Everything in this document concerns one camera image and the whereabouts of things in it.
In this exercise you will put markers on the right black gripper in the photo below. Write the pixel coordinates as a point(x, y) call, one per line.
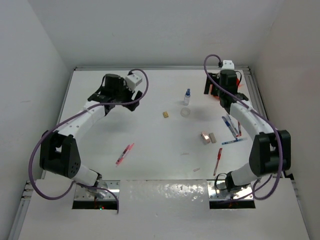
point(215, 77)

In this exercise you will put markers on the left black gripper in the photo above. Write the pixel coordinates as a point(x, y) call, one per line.
point(122, 85)

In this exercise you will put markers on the red pink barrel pen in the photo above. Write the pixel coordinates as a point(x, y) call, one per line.
point(122, 154)

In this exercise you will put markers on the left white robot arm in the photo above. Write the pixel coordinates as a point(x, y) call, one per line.
point(59, 153)

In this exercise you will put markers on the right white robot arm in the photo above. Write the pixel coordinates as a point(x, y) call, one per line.
point(271, 148)

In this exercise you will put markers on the orange round pen holder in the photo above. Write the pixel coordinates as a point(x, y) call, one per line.
point(214, 92)

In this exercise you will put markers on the blue cap spray bottle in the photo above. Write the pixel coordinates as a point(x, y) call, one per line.
point(187, 96)

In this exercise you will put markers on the tan eraser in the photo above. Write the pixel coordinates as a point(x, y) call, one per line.
point(165, 114)

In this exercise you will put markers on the clear tape roll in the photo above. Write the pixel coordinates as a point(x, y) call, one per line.
point(185, 112)

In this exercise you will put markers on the blue clear pen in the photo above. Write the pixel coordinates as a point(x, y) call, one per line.
point(229, 127)

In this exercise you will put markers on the thin pink pen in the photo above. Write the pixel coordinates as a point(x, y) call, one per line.
point(131, 147)

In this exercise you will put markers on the pink white stapler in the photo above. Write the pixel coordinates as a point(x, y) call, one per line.
point(205, 137)

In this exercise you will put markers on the red clear cap pen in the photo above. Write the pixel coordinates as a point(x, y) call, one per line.
point(239, 129)

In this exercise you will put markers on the beige staple box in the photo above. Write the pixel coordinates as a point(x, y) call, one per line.
point(212, 137)

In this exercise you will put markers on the light blue pen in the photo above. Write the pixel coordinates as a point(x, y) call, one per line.
point(234, 141)

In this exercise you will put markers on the red gel pen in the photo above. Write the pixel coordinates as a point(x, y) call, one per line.
point(217, 161)

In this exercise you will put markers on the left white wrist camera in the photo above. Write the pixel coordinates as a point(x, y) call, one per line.
point(132, 81)

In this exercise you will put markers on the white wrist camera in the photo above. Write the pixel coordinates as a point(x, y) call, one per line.
point(132, 81)
point(228, 65)

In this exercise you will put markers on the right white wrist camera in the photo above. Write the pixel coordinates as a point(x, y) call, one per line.
point(228, 65)

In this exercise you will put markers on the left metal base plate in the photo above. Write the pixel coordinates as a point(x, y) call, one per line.
point(103, 191)

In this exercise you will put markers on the metal base plate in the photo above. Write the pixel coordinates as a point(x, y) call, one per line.
point(103, 191)
point(217, 192)

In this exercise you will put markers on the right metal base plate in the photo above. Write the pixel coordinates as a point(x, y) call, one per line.
point(217, 192)

